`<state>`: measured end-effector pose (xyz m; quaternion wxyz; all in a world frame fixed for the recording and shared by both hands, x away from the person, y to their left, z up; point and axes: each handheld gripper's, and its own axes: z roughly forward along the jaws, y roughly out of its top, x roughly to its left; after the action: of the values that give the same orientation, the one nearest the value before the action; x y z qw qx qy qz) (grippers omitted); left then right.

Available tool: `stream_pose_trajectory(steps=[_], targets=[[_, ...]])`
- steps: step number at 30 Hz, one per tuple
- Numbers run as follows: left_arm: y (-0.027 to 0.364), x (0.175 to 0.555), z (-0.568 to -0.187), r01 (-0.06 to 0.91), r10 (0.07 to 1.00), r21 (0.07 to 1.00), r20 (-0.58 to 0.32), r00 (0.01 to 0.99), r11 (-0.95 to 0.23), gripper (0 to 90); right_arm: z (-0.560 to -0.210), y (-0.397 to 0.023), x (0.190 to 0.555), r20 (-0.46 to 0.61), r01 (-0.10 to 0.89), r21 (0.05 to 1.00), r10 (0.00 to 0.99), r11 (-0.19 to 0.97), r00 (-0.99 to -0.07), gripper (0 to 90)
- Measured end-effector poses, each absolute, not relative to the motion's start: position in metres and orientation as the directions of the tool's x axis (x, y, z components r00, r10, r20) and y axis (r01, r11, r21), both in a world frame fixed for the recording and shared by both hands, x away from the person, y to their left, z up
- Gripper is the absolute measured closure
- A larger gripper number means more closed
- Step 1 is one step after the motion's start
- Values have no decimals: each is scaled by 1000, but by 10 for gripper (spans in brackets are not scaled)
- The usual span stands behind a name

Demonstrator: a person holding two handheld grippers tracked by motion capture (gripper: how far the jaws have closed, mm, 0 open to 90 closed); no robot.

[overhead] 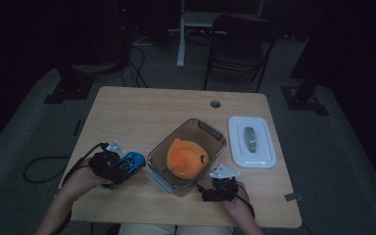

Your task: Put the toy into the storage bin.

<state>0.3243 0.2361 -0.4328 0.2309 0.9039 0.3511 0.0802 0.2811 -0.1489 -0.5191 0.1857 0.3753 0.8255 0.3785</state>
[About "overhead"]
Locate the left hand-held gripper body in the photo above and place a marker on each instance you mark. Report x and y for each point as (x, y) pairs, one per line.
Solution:
(106, 166)

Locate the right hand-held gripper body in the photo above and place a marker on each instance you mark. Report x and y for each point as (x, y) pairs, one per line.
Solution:
(223, 187)

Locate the blue plastic toy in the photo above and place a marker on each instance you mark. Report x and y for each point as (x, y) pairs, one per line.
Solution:
(130, 161)

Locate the orange plush toy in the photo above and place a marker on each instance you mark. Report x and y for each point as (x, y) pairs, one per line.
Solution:
(186, 158)

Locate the clear grey storage container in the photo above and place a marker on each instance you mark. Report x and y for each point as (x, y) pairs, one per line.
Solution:
(163, 156)

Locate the white container lid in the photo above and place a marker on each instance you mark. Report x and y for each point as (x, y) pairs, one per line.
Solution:
(253, 142)

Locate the person's right hand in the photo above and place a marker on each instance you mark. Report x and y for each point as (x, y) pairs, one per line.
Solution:
(240, 200)

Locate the person's left hand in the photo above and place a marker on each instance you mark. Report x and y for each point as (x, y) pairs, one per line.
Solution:
(83, 179)

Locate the grey tape piece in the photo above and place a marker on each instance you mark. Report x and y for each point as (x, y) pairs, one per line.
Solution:
(293, 197)

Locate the black stand base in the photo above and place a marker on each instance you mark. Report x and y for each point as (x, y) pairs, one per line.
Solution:
(303, 98)
(70, 86)

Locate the black equipment tower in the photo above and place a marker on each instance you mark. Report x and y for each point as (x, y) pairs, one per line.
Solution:
(124, 29)

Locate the black folding chair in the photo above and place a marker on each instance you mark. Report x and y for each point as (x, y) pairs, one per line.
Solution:
(241, 39)

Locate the white desk frame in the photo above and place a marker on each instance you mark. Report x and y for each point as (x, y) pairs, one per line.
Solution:
(181, 42)

